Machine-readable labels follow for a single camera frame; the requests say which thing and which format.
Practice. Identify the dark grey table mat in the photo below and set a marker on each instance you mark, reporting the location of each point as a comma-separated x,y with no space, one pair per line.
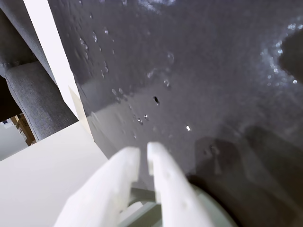
189,71

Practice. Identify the grey fabric sofa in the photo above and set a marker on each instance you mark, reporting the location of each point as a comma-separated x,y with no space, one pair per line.
35,99

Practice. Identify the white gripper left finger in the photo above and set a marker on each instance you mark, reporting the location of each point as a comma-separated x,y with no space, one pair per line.
101,189

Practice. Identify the brown cardboard box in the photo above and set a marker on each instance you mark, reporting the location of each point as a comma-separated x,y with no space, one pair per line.
26,132

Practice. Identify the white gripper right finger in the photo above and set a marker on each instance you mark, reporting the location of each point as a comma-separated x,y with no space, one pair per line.
175,196

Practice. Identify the pale green cup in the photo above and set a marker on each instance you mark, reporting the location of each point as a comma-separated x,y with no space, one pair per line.
143,197

